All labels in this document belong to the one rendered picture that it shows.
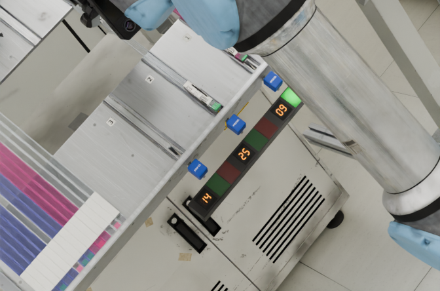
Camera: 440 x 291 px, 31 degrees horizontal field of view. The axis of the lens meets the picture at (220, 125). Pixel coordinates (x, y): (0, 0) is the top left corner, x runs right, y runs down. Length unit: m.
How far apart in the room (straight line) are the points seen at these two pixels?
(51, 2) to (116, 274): 0.62
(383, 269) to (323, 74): 1.19
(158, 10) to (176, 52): 0.32
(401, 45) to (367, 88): 0.97
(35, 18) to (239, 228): 0.73
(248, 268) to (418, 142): 1.12
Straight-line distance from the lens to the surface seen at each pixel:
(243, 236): 1.97
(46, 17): 1.61
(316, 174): 2.05
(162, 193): 1.45
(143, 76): 1.52
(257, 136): 1.47
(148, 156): 1.46
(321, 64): 0.89
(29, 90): 3.40
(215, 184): 1.45
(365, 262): 2.08
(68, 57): 3.44
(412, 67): 1.93
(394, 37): 1.86
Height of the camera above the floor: 1.47
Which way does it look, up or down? 31 degrees down
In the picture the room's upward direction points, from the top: 41 degrees counter-clockwise
